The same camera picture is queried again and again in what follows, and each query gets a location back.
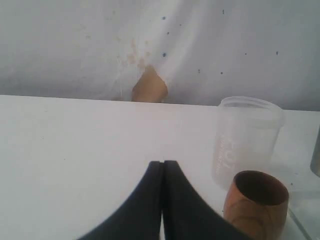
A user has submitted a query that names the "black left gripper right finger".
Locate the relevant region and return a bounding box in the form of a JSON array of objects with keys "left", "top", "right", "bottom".
[{"left": 162, "top": 160, "right": 249, "bottom": 240}]

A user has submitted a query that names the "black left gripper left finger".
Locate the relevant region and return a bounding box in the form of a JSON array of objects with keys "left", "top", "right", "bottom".
[{"left": 81, "top": 161, "right": 164, "bottom": 240}]

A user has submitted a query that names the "brown wooden cup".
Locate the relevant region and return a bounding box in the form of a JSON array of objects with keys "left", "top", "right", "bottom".
[{"left": 223, "top": 170, "right": 289, "bottom": 240}]

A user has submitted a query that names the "stainless steel cup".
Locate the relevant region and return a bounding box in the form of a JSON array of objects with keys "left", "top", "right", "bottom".
[{"left": 310, "top": 129, "right": 320, "bottom": 177}]

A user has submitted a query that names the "translucent plastic jar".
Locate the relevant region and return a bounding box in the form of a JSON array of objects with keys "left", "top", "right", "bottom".
[{"left": 212, "top": 96, "right": 285, "bottom": 190}]

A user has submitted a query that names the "white rectangular tray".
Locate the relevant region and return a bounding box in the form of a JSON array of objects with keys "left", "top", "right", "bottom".
[{"left": 288, "top": 208, "right": 320, "bottom": 240}]

